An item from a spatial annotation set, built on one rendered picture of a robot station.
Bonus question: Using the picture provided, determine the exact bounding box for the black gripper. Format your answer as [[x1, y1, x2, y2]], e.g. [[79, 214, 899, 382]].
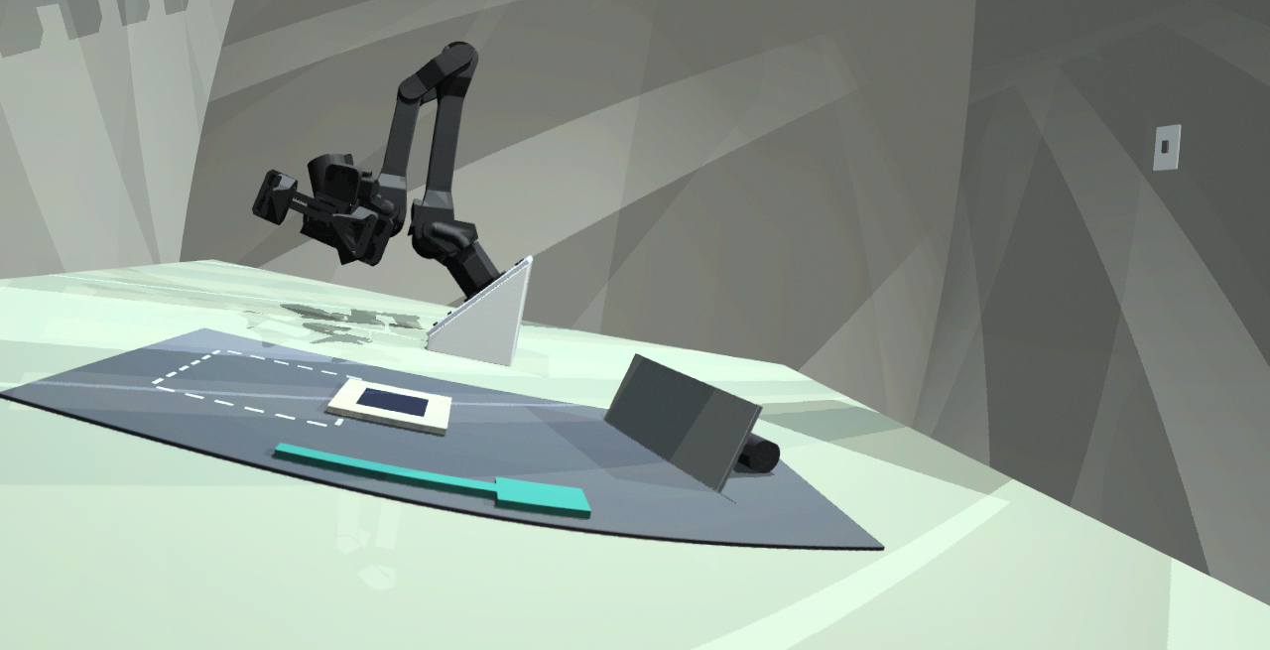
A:
[[251, 170, 392, 267]]

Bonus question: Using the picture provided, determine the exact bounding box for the teal flat trowel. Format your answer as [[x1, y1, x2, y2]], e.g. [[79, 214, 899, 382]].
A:
[[274, 444, 591, 519]]

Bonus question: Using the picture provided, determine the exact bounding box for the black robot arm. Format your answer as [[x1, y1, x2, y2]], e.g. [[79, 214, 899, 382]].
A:
[[309, 42, 505, 303]]

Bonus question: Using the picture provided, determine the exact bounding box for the white square tile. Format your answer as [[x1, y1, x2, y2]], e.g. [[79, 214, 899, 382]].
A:
[[326, 378, 451, 435]]

